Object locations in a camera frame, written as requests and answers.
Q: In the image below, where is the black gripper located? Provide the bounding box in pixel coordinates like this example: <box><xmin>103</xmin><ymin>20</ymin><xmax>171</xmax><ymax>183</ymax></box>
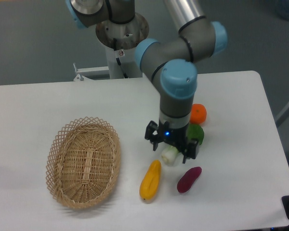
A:
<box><xmin>144</xmin><ymin>121</ymin><xmax>199</xmax><ymax>164</ymax></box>

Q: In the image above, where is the yellow mango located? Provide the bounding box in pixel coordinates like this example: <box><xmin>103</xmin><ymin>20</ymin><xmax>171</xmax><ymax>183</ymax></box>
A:
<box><xmin>139</xmin><ymin>160</ymin><xmax>161</xmax><ymax>200</ymax></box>

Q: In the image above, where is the orange tangerine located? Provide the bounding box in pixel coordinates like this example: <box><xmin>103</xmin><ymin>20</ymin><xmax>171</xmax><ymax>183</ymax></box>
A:
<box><xmin>190</xmin><ymin>104</ymin><xmax>207</xmax><ymax>124</ymax></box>

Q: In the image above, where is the purple sweet potato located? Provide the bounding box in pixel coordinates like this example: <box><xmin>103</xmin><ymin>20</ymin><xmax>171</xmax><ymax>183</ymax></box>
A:
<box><xmin>177</xmin><ymin>167</ymin><xmax>202</xmax><ymax>193</ymax></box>

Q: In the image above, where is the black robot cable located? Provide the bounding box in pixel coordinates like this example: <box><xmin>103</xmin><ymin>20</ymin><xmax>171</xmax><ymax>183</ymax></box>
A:
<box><xmin>113</xmin><ymin>38</ymin><xmax>130</xmax><ymax>79</ymax></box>

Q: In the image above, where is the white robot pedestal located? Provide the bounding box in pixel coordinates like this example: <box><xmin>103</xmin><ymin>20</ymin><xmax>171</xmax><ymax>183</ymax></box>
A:
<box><xmin>95</xmin><ymin>13</ymin><xmax>149</xmax><ymax>79</ymax></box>

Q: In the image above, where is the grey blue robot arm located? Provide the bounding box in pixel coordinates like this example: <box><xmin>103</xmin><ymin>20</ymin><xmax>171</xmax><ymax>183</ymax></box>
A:
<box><xmin>66</xmin><ymin>0</ymin><xmax>228</xmax><ymax>159</ymax></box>

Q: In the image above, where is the green bok choy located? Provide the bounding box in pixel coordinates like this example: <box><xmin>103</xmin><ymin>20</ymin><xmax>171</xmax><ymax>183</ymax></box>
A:
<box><xmin>161</xmin><ymin>124</ymin><xmax>205</xmax><ymax>166</ymax></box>

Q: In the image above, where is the white metal base frame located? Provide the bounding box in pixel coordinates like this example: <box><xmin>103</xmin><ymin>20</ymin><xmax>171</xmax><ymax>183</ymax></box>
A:
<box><xmin>73</xmin><ymin>63</ymin><xmax>110</xmax><ymax>81</ymax></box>

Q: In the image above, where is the woven wicker basket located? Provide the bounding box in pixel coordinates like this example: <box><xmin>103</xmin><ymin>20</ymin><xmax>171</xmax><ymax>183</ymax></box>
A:
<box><xmin>46</xmin><ymin>117</ymin><xmax>120</xmax><ymax>209</ymax></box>

